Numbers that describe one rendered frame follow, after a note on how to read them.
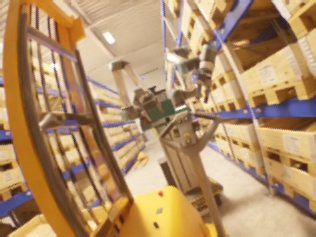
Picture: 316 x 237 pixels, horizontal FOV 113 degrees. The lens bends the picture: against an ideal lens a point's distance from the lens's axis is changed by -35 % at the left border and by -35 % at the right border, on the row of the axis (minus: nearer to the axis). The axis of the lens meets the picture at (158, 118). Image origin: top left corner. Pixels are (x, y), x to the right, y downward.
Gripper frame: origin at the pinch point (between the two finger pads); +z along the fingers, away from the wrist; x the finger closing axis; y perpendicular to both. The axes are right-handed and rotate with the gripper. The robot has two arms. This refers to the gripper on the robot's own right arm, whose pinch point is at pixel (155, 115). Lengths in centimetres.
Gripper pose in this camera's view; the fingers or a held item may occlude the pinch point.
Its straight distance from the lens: 139.8
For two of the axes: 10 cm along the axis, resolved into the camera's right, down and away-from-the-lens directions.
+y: -0.5, 4.7, 8.8
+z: 5.4, 7.5, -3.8
